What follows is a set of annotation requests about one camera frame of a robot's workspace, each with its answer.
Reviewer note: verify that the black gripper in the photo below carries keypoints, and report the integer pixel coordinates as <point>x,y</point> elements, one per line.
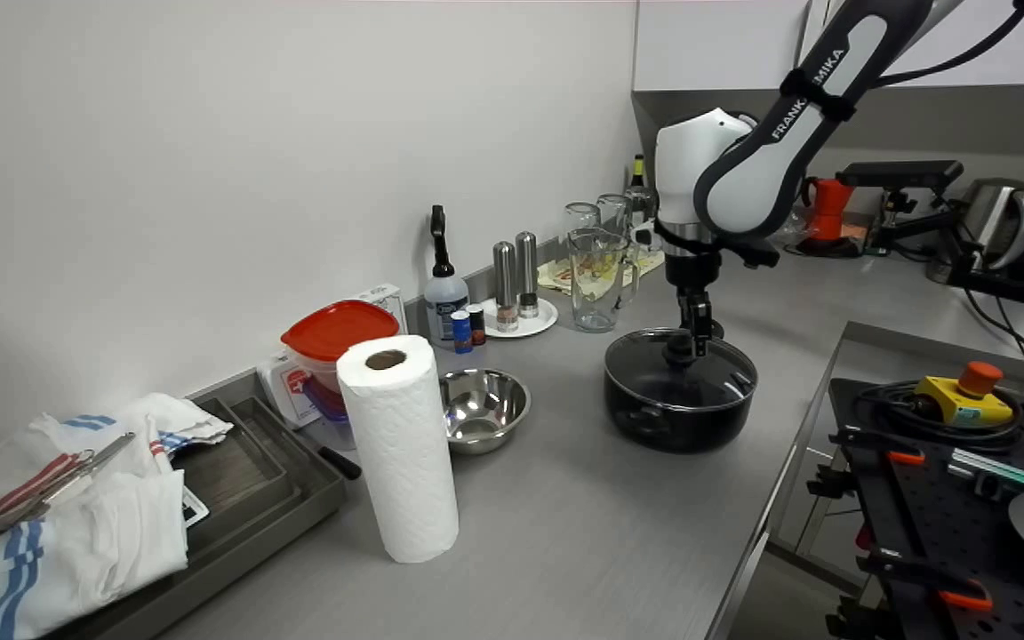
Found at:
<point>695,266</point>

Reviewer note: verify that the glass pot lid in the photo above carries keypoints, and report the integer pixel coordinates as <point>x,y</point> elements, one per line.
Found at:
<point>676,367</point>

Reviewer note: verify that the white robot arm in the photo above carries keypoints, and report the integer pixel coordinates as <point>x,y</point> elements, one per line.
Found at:
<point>728,184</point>

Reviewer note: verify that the rear drinking glass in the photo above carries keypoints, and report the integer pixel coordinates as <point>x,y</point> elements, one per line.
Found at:
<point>602,217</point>

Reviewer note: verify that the black cooking pot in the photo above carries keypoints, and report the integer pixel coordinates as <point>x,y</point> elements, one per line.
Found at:
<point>675,427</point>

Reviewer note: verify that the white round plate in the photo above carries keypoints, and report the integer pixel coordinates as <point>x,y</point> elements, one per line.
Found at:
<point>530,324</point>

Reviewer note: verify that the right steel pepper mill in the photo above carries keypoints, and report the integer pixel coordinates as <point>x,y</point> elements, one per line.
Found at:
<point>526,273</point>

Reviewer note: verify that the steel pepper mill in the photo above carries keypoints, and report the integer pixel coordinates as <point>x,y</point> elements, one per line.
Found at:
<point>526,273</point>
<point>505,281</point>

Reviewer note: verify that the left steel pepper mill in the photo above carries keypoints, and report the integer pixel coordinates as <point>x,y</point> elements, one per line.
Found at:
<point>505,281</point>

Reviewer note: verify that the black coffee machine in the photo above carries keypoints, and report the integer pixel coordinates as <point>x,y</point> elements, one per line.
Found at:
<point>912,197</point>

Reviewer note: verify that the small blue spice jar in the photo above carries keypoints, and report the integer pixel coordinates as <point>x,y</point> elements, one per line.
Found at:
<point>460,331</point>

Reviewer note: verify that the black top soap bottle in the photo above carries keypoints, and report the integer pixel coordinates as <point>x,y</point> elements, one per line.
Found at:
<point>447,290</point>

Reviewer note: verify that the small steel bowl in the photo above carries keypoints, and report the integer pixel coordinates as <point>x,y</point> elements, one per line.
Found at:
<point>481,408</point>

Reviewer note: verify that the yellow emergency stop button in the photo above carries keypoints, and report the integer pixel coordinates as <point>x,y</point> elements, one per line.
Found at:
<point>967,398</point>

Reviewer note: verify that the white paper towel roll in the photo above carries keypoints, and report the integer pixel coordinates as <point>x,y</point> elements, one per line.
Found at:
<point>392,398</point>

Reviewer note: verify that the black equipment cart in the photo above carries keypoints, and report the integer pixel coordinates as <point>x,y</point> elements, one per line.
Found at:
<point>936,536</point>

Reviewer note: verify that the red lidded plastic container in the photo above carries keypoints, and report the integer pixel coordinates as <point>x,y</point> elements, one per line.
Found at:
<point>306,370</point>

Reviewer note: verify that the grey metal tray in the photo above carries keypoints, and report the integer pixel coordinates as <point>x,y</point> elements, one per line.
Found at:
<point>264,488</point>

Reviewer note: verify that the white blue striped towel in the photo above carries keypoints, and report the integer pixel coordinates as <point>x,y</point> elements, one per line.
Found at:
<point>115,529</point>

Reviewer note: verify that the red handled tongs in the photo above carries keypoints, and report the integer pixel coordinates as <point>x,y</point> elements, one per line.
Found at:
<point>31,498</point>

